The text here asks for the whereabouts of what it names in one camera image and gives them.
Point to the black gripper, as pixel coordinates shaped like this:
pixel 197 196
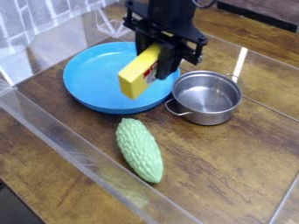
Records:
pixel 164 21

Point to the yellow butter brick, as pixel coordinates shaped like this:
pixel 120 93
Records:
pixel 138 74

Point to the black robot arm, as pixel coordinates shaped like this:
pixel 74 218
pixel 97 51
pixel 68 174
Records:
pixel 164 22

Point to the blue round tray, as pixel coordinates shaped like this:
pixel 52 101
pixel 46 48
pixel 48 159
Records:
pixel 90 78

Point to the small steel pot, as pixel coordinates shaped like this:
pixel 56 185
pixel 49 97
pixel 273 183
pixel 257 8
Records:
pixel 206 97

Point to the green bitter gourd toy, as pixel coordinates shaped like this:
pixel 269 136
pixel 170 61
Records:
pixel 141 150

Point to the clear acrylic enclosure wall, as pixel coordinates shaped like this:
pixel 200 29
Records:
pixel 138 196

